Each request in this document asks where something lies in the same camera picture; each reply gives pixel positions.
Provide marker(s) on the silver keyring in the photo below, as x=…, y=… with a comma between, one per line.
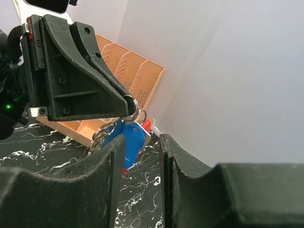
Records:
x=133, y=108

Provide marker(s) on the blue key tag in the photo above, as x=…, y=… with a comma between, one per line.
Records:
x=135, y=135

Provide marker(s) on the orange plastic desk organizer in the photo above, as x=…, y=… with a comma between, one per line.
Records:
x=137, y=74

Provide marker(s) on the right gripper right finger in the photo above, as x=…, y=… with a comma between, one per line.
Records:
x=229, y=195

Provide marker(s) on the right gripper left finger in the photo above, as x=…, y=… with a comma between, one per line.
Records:
x=82, y=195

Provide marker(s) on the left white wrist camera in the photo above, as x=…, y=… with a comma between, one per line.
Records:
x=58, y=8

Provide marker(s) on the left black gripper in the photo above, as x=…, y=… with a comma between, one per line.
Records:
x=67, y=77

